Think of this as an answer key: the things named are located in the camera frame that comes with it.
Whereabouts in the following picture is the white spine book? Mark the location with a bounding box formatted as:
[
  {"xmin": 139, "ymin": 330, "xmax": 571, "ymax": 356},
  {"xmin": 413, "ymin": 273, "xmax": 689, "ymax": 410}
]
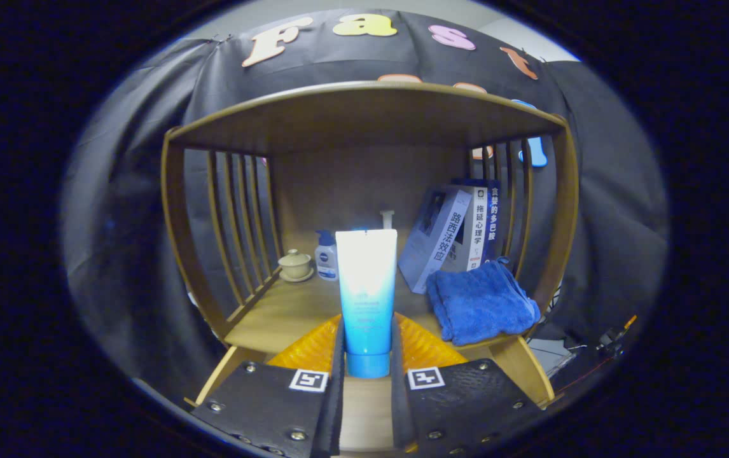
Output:
[{"xmin": 441, "ymin": 184, "xmax": 489, "ymax": 273}]

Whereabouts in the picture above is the black and orange device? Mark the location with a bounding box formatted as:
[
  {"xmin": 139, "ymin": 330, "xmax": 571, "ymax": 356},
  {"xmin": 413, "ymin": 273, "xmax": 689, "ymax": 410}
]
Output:
[{"xmin": 597, "ymin": 315, "xmax": 639, "ymax": 357}]

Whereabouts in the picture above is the grey leaning book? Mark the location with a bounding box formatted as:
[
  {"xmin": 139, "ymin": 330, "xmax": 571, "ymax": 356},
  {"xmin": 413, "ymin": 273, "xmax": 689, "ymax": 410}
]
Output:
[{"xmin": 398, "ymin": 184, "xmax": 473, "ymax": 295}]

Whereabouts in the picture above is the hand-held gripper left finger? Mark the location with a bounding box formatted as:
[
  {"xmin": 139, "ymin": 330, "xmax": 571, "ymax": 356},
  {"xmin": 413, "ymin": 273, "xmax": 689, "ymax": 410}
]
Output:
[{"xmin": 190, "ymin": 314, "xmax": 345, "ymax": 458}]

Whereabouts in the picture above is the wooden cabinet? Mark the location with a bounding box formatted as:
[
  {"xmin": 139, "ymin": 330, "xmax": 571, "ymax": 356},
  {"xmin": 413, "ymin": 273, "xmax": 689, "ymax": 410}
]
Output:
[{"xmin": 161, "ymin": 80, "xmax": 580, "ymax": 357}]

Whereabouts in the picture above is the wooden countertop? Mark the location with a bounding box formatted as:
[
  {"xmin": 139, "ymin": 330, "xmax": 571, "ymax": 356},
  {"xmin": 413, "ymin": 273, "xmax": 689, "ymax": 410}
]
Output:
[{"xmin": 225, "ymin": 258, "xmax": 540, "ymax": 357}]

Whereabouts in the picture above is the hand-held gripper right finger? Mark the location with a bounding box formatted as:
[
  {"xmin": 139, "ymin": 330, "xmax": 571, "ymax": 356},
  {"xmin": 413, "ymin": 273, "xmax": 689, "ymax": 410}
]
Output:
[{"xmin": 390, "ymin": 312, "xmax": 546, "ymax": 455}]

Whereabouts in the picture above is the black backdrop cloth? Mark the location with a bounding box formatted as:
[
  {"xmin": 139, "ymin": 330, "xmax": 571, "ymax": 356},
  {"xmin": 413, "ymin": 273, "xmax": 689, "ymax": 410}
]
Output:
[{"xmin": 59, "ymin": 8, "xmax": 669, "ymax": 395}]

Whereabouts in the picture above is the beige lidded teacup with saucer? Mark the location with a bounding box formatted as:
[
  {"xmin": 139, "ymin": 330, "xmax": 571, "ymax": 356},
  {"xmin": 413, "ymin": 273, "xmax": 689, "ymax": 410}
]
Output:
[{"xmin": 277, "ymin": 249, "xmax": 315, "ymax": 283}]

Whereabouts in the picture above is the dark blue book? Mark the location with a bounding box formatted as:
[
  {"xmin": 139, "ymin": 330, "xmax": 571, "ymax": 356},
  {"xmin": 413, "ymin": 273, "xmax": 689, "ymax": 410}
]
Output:
[{"xmin": 484, "ymin": 179, "xmax": 503, "ymax": 263}]

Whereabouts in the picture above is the folded blue towel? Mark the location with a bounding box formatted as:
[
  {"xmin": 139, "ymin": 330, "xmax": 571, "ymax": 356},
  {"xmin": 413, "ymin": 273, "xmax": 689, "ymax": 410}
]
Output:
[{"xmin": 426, "ymin": 256, "xmax": 541, "ymax": 347}]

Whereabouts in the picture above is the red cable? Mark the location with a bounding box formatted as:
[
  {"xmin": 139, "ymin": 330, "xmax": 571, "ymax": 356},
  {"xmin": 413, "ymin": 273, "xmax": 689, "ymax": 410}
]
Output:
[{"xmin": 555, "ymin": 359, "xmax": 613, "ymax": 393}]

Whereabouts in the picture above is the white bottle with blue cap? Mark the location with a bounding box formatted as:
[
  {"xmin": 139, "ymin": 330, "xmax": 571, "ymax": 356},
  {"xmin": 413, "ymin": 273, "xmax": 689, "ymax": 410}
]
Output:
[{"xmin": 314, "ymin": 230, "xmax": 340, "ymax": 282}]

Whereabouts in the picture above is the blue and white tube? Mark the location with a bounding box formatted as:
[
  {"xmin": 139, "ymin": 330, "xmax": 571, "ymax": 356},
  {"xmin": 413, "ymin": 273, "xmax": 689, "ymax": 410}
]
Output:
[{"xmin": 335, "ymin": 228, "xmax": 398, "ymax": 380}]

